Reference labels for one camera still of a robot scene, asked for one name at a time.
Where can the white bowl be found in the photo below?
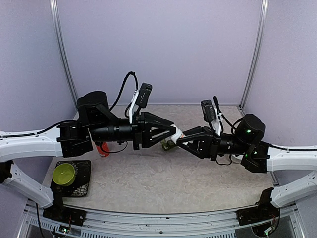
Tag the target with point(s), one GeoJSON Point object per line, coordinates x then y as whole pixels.
{"type": "Point", "coordinates": [236, 159]}

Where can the black patterned square plate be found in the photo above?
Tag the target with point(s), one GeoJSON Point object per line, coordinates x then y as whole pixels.
{"type": "Point", "coordinates": [80, 186]}

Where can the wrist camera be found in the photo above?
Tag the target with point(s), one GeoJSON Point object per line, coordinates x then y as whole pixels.
{"type": "Point", "coordinates": [143, 95]}
{"type": "Point", "coordinates": [208, 110]}

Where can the white pill bottle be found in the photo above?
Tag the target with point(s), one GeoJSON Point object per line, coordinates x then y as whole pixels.
{"type": "Point", "coordinates": [177, 135]}

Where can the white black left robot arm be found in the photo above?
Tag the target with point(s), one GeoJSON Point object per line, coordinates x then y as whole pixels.
{"type": "Point", "coordinates": [74, 138]}

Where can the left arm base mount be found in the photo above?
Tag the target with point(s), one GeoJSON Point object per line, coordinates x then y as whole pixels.
{"type": "Point", "coordinates": [68, 215]}

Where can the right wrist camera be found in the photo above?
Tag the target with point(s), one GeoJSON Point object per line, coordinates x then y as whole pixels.
{"type": "Point", "coordinates": [208, 110]}

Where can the aluminium frame post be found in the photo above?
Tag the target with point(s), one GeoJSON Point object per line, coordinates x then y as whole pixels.
{"type": "Point", "coordinates": [256, 53]}
{"type": "Point", "coordinates": [62, 51]}

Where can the red bottle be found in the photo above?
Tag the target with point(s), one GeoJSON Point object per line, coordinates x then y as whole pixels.
{"type": "Point", "coordinates": [102, 149]}

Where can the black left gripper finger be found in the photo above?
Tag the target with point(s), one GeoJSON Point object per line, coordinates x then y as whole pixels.
{"type": "Point", "coordinates": [156, 134]}
{"type": "Point", "coordinates": [152, 118]}

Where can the front aluminium rail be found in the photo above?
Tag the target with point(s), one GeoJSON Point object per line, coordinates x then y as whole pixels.
{"type": "Point", "coordinates": [107, 224]}

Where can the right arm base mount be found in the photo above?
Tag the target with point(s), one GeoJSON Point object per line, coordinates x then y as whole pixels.
{"type": "Point", "coordinates": [263, 210]}

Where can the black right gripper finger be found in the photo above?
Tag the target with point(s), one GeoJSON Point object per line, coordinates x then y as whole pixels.
{"type": "Point", "coordinates": [196, 145]}
{"type": "Point", "coordinates": [197, 130]}

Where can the green bowl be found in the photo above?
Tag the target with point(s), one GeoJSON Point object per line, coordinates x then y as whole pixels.
{"type": "Point", "coordinates": [64, 174]}

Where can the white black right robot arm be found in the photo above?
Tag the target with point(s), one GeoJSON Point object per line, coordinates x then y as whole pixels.
{"type": "Point", "coordinates": [246, 144]}

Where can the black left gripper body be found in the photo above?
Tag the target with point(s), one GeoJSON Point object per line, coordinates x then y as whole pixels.
{"type": "Point", "coordinates": [138, 123]}

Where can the right aluminium frame post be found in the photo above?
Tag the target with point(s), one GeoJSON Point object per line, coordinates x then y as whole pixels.
{"type": "Point", "coordinates": [256, 53]}

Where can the green pill organizer box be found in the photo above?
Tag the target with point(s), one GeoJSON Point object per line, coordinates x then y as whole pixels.
{"type": "Point", "coordinates": [167, 144]}

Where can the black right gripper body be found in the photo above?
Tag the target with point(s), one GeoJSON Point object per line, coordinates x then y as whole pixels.
{"type": "Point", "coordinates": [215, 145]}

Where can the left aluminium frame post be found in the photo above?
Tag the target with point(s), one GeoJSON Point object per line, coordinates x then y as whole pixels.
{"type": "Point", "coordinates": [62, 51]}

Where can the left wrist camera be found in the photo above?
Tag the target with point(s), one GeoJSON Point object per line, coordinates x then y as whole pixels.
{"type": "Point", "coordinates": [143, 95]}

